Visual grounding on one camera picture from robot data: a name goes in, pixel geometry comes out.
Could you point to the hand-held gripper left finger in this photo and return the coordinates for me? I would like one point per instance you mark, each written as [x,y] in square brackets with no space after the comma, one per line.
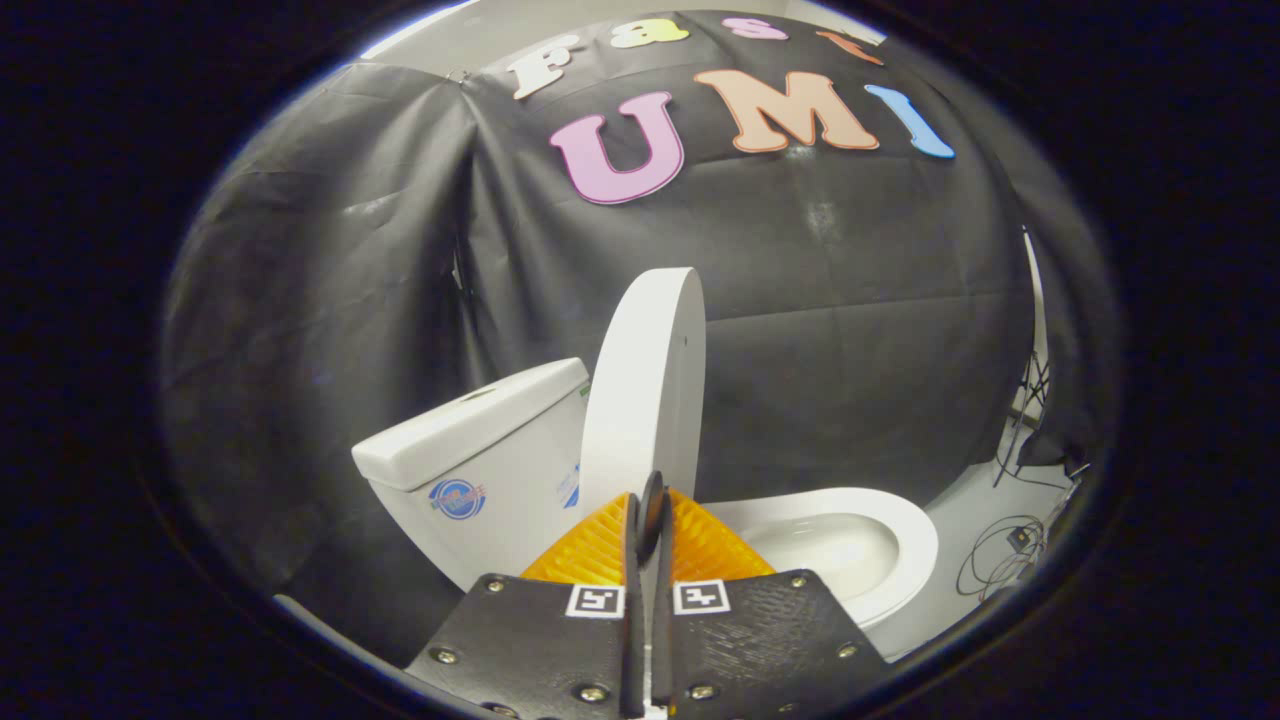
[633,620]

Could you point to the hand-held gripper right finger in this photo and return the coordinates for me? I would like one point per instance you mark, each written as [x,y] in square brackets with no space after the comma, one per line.
[662,640]

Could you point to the white toilet lid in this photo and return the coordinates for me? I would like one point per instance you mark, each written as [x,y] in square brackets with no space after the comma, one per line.
[645,380]

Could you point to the white toilet tank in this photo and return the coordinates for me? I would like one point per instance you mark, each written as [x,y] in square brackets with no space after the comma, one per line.
[480,450]

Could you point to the small black adapter box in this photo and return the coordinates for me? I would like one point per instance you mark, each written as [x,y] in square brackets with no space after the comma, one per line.
[1019,538]

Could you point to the black backdrop cloth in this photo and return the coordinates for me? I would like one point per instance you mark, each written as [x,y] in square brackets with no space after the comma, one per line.
[850,300]

